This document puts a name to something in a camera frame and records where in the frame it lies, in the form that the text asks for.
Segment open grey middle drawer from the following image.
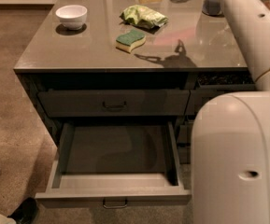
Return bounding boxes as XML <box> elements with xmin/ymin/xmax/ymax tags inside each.
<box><xmin>36</xmin><ymin>123</ymin><xmax>191</xmax><ymax>209</ymax></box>

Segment grey bottom right drawer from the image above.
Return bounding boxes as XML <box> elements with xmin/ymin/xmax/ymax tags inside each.
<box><xmin>178</xmin><ymin>145</ymin><xmax>191</xmax><ymax>164</ymax></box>

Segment black shoe lower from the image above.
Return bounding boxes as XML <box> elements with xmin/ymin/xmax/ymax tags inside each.
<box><xmin>9</xmin><ymin>197</ymin><xmax>38</xmax><ymax>224</ymax></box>

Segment grey top right drawer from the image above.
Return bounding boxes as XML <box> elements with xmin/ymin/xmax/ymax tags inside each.
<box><xmin>185</xmin><ymin>72</ymin><xmax>255</xmax><ymax>116</ymax></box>

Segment green and yellow sponge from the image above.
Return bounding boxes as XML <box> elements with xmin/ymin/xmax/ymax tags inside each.
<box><xmin>116</xmin><ymin>30</ymin><xmax>146</xmax><ymax>53</ymax></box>

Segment grey middle right drawer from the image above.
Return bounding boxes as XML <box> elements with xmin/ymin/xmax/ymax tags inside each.
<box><xmin>177</xmin><ymin>116</ymin><xmax>194</xmax><ymax>144</ymax></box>

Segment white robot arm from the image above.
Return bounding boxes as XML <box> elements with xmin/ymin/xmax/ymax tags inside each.
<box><xmin>137</xmin><ymin>0</ymin><xmax>270</xmax><ymax>224</ymax></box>

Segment white ceramic bowl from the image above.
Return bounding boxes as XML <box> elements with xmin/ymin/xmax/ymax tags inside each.
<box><xmin>56</xmin><ymin>5</ymin><xmax>88</xmax><ymax>30</ymax></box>

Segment grey top left drawer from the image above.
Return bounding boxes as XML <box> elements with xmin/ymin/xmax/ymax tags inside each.
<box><xmin>37</xmin><ymin>89</ymin><xmax>190</xmax><ymax>118</ymax></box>

